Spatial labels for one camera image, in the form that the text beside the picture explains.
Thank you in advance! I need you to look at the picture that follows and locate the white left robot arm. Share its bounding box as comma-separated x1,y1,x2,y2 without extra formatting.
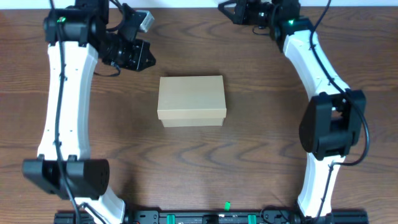
22,1,156,223

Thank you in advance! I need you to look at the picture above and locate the brown cardboard box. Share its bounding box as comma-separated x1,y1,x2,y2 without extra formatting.
157,75,227,128

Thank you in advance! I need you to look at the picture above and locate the green clip on rail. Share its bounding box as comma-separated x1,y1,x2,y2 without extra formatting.
224,202,231,211

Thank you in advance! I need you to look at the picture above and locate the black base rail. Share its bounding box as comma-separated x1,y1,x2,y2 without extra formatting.
53,210,369,224

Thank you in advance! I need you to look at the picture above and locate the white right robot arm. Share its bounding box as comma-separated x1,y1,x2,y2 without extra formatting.
218,0,370,223

